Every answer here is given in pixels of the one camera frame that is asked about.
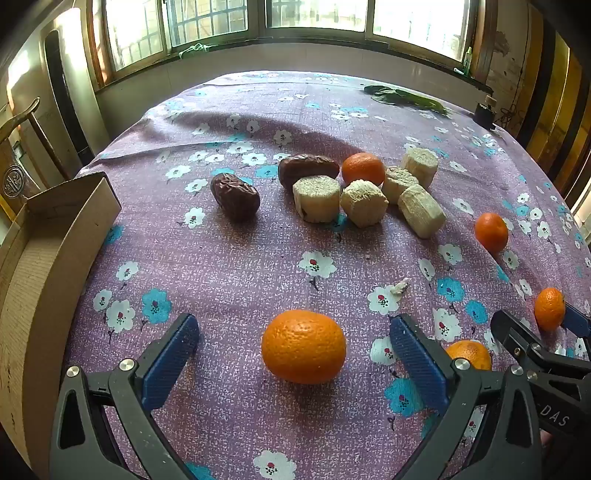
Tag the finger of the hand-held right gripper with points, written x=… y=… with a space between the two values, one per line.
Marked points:
x=510 y=332
x=577 y=321

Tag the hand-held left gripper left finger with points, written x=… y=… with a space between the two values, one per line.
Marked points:
x=171 y=355

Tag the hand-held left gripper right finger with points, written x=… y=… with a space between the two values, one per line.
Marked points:
x=418 y=357

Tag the small orange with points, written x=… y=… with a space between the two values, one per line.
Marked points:
x=549 y=308

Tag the large orange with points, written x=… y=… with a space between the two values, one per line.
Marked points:
x=303 y=346

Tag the cardboard box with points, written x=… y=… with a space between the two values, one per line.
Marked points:
x=41 y=277

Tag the small pale crumb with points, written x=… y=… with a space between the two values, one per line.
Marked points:
x=399 y=287

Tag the purple floral tablecloth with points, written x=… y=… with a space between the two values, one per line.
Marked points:
x=231 y=267

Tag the corn cob piece right front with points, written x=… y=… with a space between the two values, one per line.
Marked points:
x=421 y=210

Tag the brown dried date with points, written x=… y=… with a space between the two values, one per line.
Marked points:
x=234 y=196
x=308 y=167

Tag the small black device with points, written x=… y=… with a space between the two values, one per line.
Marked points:
x=483 y=114

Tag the yellow wooden door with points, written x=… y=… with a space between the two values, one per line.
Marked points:
x=547 y=92

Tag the green leafy vegetable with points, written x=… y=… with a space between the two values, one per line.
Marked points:
x=406 y=98

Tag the green bottle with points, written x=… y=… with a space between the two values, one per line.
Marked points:
x=468 y=60

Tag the wooden chair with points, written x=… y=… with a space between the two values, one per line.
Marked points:
x=21 y=120

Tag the white tower air conditioner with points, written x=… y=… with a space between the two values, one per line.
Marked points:
x=60 y=92

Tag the green cloth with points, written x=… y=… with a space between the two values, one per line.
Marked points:
x=196 y=50

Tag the window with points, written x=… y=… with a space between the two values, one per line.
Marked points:
x=138 y=32

